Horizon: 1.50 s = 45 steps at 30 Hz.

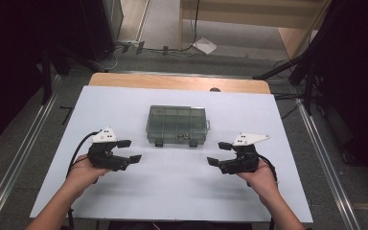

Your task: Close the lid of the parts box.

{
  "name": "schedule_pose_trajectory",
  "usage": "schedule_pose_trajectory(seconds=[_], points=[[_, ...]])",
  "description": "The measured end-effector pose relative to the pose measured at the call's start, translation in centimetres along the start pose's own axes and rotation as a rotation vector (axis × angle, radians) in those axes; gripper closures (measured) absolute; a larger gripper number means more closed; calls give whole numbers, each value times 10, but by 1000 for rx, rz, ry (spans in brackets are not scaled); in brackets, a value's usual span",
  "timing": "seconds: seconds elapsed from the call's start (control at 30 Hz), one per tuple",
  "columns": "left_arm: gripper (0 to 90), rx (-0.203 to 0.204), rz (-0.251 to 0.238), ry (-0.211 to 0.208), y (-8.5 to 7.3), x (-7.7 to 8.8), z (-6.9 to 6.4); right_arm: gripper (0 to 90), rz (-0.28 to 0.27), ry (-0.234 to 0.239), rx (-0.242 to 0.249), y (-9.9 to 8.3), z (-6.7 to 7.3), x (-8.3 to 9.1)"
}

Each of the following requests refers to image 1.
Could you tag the light wooden furniture frame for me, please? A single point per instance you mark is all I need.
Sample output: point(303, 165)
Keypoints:
point(246, 11)

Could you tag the dark table grommet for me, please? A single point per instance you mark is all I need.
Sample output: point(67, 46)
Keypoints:
point(215, 89)

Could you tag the black hex key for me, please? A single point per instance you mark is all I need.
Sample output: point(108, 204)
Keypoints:
point(67, 113)

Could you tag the white power adapter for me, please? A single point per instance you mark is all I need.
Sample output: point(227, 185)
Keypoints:
point(205, 45)

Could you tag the black metal stand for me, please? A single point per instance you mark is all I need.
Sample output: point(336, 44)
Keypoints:
point(306, 70)
point(47, 76)

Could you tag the person's left hand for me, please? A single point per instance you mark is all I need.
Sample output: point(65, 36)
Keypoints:
point(81, 174)

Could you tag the dark cabinet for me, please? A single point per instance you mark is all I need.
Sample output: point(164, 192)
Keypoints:
point(99, 28)

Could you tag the power strip with plugs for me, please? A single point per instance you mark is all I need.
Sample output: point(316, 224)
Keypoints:
point(131, 44)

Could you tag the dark curtain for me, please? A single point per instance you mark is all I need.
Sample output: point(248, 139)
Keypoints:
point(357, 80)
point(9, 64)

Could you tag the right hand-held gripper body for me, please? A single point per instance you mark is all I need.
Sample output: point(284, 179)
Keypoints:
point(244, 161)

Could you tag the person's right hand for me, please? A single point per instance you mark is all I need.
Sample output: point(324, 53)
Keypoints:
point(263, 182)

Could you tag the white table mat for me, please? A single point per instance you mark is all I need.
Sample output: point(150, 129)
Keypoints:
point(252, 179)

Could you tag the clear grey compartment box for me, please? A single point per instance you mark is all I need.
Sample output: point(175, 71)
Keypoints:
point(177, 125)

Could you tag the metal floor rail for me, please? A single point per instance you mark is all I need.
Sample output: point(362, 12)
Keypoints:
point(329, 172)
point(19, 159)

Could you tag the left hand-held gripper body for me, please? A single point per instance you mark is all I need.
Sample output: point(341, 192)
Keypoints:
point(105, 158)

